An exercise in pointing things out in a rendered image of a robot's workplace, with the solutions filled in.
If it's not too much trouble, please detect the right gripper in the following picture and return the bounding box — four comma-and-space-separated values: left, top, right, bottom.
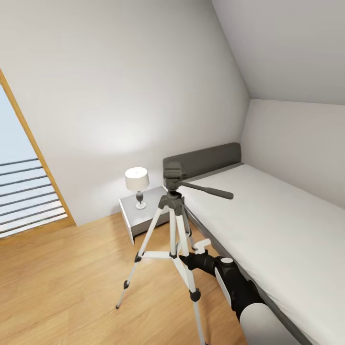
179, 249, 210, 271

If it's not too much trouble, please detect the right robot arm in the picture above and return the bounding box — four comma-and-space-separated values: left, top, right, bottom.
179, 238, 301, 345

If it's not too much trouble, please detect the camera tripod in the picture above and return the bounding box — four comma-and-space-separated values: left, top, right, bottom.
116, 161, 233, 345

